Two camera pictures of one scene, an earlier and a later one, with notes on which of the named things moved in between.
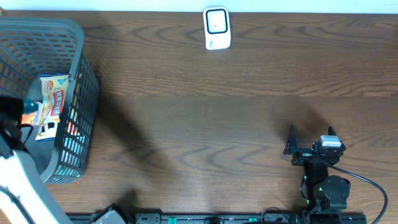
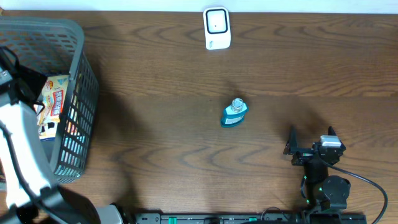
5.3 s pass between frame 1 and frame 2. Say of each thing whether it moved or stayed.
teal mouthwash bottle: moved
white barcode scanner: stayed
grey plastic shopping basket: stayed
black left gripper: moved
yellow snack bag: stayed
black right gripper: stayed
